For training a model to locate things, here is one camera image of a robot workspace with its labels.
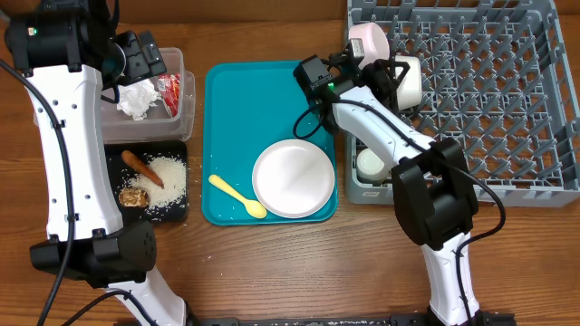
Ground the white bowl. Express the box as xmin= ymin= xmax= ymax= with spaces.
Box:
xmin=395 ymin=55 xmax=422 ymax=110

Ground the red snack wrapper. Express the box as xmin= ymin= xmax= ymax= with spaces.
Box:
xmin=157 ymin=73 xmax=180 ymax=118

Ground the white napkin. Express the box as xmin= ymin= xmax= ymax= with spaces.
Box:
xmin=117 ymin=80 xmax=160 ymax=120

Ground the white plastic cup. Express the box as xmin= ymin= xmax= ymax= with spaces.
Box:
xmin=355 ymin=149 xmax=390 ymax=185

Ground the brown sausage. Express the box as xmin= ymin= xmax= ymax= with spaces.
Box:
xmin=121 ymin=150 xmax=164 ymax=188

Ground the pile of white rice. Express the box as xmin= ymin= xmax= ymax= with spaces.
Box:
xmin=127 ymin=157 xmax=187 ymax=213

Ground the white round plate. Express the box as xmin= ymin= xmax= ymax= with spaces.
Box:
xmin=252 ymin=139 xmax=335 ymax=219

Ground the brown food chunk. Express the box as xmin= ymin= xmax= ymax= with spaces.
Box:
xmin=119 ymin=187 xmax=150 ymax=207

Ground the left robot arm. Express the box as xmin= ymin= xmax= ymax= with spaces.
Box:
xmin=5 ymin=0 xmax=197 ymax=325

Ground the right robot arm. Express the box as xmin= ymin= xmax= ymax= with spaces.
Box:
xmin=294 ymin=55 xmax=479 ymax=325

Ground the grey dishwasher rack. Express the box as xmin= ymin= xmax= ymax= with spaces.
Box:
xmin=346 ymin=0 xmax=579 ymax=207

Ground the clear plastic bin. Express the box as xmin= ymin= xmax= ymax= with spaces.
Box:
xmin=33 ymin=47 xmax=197 ymax=145

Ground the teal serving tray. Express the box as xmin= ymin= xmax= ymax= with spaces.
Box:
xmin=201 ymin=61 xmax=339 ymax=226

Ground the black plastic tray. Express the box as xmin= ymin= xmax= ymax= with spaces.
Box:
xmin=104 ymin=140 xmax=189 ymax=225

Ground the yellow plastic spoon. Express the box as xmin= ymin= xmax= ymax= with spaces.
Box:
xmin=208 ymin=175 xmax=267 ymax=219

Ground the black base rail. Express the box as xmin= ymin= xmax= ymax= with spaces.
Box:
xmin=112 ymin=312 xmax=517 ymax=326

